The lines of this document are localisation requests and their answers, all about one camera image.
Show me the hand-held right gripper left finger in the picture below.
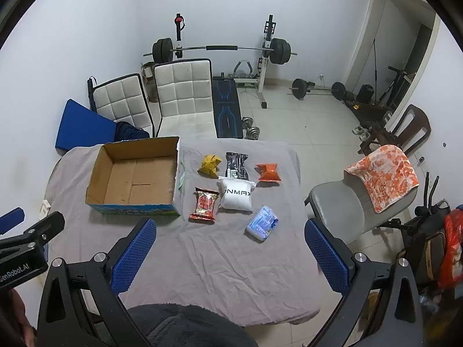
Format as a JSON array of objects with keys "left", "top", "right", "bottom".
[{"left": 36, "top": 219, "right": 158, "bottom": 347}]

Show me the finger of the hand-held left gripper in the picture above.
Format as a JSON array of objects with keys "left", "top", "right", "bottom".
[
  {"left": 0, "top": 211, "right": 66, "bottom": 257},
  {"left": 0, "top": 208, "right": 25, "bottom": 235}
]

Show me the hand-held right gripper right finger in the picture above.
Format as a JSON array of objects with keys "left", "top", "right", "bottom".
[{"left": 304, "top": 219, "right": 424, "bottom": 347}]

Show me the blue tissue packet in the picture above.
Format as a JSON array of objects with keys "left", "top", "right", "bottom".
[{"left": 246, "top": 205, "right": 279, "bottom": 241}]

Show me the cardboard box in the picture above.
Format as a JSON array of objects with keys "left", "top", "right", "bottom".
[{"left": 85, "top": 136, "right": 181, "bottom": 217}]

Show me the red snack packet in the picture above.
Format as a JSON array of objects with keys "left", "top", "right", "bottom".
[{"left": 188, "top": 187, "right": 220, "bottom": 222}]

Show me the orange snack packet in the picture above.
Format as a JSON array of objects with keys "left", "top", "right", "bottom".
[{"left": 255, "top": 162, "right": 282, "bottom": 182}]

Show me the white soft packet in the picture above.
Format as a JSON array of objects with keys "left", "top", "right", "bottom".
[{"left": 217, "top": 176, "right": 257, "bottom": 212}]

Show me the yellow snack packet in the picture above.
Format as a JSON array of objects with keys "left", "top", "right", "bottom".
[{"left": 197, "top": 154, "right": 222, "bottom": 178}]

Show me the black packet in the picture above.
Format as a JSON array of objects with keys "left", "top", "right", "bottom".
[{"left": 225, "top": 152, "right": 251, "bottom": 180}]

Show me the person's left hand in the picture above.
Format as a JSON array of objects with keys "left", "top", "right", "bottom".
[{"left": 9, "top": 289, "right": 37, "bottom": 347}]

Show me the grey office chair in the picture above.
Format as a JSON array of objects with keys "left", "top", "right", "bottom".
[{"left": 304, "top": 179, "right": 420, "bottom": 246}]

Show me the black bag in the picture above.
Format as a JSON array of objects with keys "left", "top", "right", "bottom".
[{"left": 412, "top": 231, "right": 449, "bottom": 286}]

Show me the blue foam mat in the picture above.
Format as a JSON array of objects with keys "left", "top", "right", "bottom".
[{"left": 55, "top": 99, "right": 118, "bottom": 152}]

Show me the black exercise bike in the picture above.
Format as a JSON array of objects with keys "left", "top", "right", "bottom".
[{"left": 414, "top": 171, "right": 451, "bottom": 221}]

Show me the dark blue cloth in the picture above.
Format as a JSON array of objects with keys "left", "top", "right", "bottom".
[{"left": 113, "top": 121, "right": 150, "bottom": 142}]

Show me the red plastic bag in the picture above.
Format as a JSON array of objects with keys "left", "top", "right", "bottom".
[{"left": 438, "top": 210, "right": 463, "bottom": 290}]

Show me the white padded chair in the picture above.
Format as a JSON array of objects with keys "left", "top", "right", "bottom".
[
  {"left": 153, "top": 58, "right": 218, "bottom": 139},
  {"left": 87, "top": 73, "right": 154, "bottom": 138}
]

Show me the dark wooden chair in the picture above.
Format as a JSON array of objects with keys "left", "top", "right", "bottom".
[{"left": 358, "top": 104, "right": 432, "bottom": 156}]

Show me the black box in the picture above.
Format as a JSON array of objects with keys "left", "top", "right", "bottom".
[{"left": 356, "top": 84, "right": 375, "bottom": 104}]

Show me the short barbell with black plates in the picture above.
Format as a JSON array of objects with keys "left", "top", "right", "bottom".
[{"left": 289, "top": 78, "right": 347, "bottom": 101}]

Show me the black weight bench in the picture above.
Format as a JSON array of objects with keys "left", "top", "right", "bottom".
[{"left": 212, "top": 76, "right": 244, "bottom": 139}]

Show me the long barbell with black plates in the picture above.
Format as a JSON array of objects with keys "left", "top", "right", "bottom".
[{"left": 143, "top": 37, "right": 299, "bottom": 66}]

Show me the white door frame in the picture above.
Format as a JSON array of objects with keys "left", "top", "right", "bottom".
[{"left": 342, "top": 0, "right": 440, "bottom": 116}]

